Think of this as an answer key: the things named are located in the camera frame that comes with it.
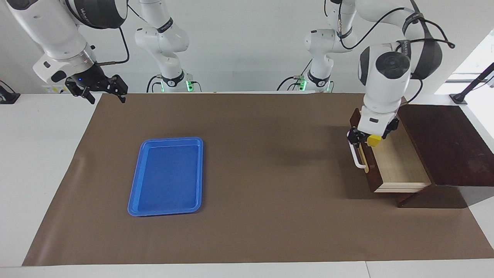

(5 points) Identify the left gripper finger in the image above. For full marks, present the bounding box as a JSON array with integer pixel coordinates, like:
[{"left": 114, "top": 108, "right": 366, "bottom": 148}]
[
  {"left": 381, "top": 118, "right": 399, "bottom": 138},
  {"left": 347, "top": 129, "right": 366, "bottom": 148}
]

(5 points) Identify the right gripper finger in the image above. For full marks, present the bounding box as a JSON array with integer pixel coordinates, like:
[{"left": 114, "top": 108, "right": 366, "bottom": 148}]
[
  {"left": 108, "top": 75, "right": 128, "bottom": 103},
  {"left": 65, "top": 79, "right": 96, "bottom": 105}
]

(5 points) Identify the white drawer handle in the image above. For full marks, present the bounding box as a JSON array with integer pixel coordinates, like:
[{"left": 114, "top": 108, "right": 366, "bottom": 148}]
[{"left": 347, "top": 131, "right": 367, "bottom": 170}]

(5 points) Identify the wooden drawer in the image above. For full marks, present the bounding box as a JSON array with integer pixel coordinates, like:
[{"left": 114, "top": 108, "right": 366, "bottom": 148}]
[{"left": 349, "top": 108, "right": 433, "bottom": 193}]

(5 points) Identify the dark wooden cabinet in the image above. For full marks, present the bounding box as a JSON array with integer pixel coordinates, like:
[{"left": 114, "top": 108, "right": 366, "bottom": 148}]
[{"left": 390, "top": 103, "right": 494, "bottom": 209}]

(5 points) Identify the black clamp stand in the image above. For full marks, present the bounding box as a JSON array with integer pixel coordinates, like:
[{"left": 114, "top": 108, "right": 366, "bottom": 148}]
[{"left": 450, "top": 62, "right": 494, "bottom": 105}]

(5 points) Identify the blue plastic tray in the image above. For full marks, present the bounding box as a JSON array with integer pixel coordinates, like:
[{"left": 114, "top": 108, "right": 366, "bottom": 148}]
[{"left": 127, "top": 137, "right": 204, "bottom": 217}]

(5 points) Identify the brown table mat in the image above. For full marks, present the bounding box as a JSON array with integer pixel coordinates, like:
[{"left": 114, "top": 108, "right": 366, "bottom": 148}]
[{"left": 22, "top": 93, "right": 494, "bottom": 267}]

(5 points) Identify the white wall socket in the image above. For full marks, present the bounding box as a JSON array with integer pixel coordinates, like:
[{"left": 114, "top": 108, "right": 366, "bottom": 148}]
[{"left": 42, "top": 84, "right": 71, "bottom": 94}]

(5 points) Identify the black right arm base cable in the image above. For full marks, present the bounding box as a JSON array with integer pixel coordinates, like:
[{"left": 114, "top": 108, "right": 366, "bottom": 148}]
[{"left": 146, "top": 75, "right": 162, "bottom": 93}]

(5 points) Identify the black arm base cable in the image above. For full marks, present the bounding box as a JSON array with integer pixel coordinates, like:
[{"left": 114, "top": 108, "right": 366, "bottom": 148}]
[
  {"left": 277, "top": 58, "right": 311, "bottom": 92},
  {"left": 146, "top": 75, "right": 162, "bottom": 93}
]

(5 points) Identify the black right arm wrist cable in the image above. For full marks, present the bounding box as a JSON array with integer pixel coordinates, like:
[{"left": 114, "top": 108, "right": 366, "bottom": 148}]
[{"left": 96, "top": 26, "right": 130, "bottom": 65}]

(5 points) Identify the black arm wrist cable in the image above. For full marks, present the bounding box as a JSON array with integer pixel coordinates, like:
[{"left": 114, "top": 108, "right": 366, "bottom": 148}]
[
  {"left": 337, "top": 0, "right": 456, "bottom": 105},
  {"left": 96, "top": 26, "right": 130, "bottom": 65}
]

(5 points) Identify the black table mount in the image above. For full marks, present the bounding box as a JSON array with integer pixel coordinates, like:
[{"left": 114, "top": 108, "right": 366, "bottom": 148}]
[{"left": 0, "top": 80, "right": 20, "bottom": 105}]

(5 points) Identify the black left arm wrist cable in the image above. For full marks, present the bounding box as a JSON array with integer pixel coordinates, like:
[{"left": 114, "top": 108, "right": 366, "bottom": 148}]
[{"left": 337, "top": 0, "right": 456, "bottom": 105}]

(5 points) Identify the black left arm base cable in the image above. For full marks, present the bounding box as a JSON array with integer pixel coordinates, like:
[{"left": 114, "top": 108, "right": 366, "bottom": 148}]
[{"left": 277, "top": 58, "right": 311, "bottom": 92}]

